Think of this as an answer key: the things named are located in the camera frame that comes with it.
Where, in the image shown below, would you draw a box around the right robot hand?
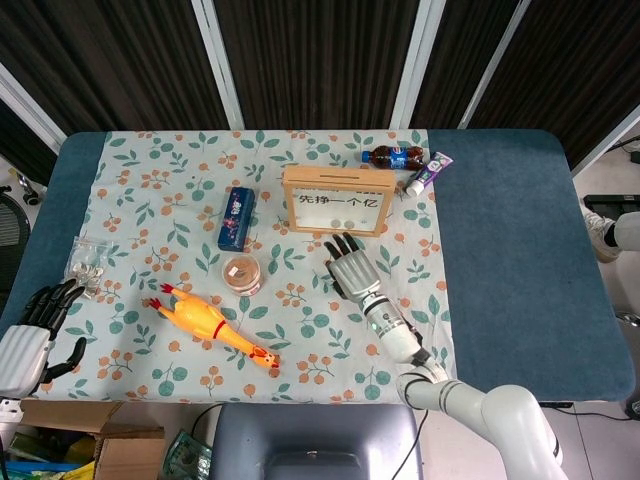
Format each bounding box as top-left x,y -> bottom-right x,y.
323,231 -> 384,305

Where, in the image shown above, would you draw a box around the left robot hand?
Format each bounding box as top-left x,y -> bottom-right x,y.
0,278 -> 89,400

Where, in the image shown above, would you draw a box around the clear bag of coins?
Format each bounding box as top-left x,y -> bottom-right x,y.
55,235 -> 120,301

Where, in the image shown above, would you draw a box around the yellow plastic bag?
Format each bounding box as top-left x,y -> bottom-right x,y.
29,434 -> 99,480

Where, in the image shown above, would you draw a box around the clear jar brown contents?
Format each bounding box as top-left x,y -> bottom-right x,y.
221,253 -> 265,297

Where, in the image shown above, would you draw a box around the small cola bottle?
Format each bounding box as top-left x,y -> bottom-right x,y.
361,144 -> 429,172

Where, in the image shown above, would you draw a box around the purple toothpaste tube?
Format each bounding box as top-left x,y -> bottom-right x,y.
405,151 -> 455,198

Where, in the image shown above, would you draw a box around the black mesh office chair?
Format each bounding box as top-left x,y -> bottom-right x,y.
0,169 -> 49,301

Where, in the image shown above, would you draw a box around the dark blue patterned box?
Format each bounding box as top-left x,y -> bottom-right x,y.
216,186 -> 257,252

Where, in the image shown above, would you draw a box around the brown cardboard box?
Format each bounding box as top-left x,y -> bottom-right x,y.
19,399 -> 167,480

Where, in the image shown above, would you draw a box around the yellow rubber chicken toy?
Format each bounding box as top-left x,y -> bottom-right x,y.
142,283 -> 281,371

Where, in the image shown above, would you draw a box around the grey robot torso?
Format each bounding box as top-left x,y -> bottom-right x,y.
212,402 -> 426,480

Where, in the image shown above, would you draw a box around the green patterned package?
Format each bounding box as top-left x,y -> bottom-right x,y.
163,429 -> 214,480

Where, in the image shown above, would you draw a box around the floral leaf print tablecloth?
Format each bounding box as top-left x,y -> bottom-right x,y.
49,129 -> 460,404

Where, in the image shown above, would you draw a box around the dark slatted partition panel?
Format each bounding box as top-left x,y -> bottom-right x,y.
409,0 -> 521,130
469,0 -> 640,169
214,0 -> 426,130
0,0 -> 231,134
0,97 -> 60,174

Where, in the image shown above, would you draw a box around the white sneaker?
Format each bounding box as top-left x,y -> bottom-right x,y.
581,208 -> 617,262

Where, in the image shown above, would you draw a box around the black flat device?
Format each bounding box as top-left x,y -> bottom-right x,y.
583,194 -> 640,214

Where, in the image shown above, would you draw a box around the white trouser leg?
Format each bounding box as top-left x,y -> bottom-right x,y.
604,211 -> 640,250

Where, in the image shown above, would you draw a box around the wooden frame money box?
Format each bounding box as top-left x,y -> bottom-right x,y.
281,165 -> 396,236

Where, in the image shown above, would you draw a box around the black cable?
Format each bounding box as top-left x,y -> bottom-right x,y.
392,410 -> 427,480

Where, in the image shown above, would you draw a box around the white partition frame post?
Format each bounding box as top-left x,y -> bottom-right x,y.
0,62 -> 69,154
458,0 -> 532,130
572,102 -> 640,176
392,0 -> 447,130
191,0 -> 245,130

